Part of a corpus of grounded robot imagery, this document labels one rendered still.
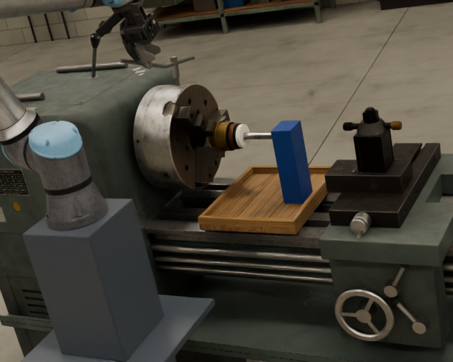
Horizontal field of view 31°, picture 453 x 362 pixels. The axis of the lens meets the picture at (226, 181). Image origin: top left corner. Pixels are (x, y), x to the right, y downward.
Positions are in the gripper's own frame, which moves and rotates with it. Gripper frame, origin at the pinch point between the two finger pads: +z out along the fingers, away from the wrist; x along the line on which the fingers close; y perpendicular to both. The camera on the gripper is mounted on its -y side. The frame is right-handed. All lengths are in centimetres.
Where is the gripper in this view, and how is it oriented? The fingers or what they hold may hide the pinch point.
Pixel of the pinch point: (146, 65)
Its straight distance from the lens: 226.9
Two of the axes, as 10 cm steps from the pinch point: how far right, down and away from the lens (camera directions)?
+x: 3.7, -6.8, 6.3
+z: 3.3, 7.3, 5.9
